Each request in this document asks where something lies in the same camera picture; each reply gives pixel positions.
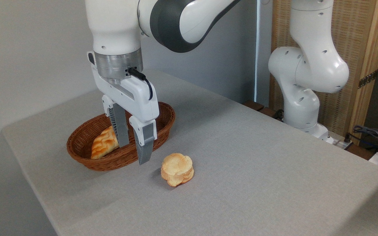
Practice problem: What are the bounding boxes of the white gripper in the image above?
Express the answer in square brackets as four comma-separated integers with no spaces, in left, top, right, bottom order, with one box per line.
[87,51,160,165]

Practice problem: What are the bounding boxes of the braided golden bread loaf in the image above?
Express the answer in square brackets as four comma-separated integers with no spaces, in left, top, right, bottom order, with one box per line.
[91,126,120,160]

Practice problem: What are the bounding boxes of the round golden bread roll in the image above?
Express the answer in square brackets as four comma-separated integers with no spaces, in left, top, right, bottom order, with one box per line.
[161,153,195,187]

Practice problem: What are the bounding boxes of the brown wicker basket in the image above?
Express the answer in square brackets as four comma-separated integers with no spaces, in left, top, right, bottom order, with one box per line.
[67,102,176,172]

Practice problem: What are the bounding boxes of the dark wooden base block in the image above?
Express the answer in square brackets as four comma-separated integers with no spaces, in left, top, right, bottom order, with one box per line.
[259,107,284,122]
[243,100,265,112]

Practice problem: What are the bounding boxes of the wooden woven folding screen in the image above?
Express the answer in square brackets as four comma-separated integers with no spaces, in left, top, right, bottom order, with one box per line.
[269,0,378,145]

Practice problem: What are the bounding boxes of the dark metal screen hinge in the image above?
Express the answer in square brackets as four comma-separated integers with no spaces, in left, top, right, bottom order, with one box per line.
[358,69,378,89]

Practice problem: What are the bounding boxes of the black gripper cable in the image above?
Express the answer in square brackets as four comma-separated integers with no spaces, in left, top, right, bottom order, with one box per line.
[128,68,154,100]

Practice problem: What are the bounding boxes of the white vertical wall post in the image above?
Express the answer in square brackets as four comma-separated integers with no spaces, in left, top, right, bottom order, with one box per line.
[255,0,273,106]

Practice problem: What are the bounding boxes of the grey cable bundle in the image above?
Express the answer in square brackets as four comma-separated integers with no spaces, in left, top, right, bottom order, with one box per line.
[346,125,378,149]

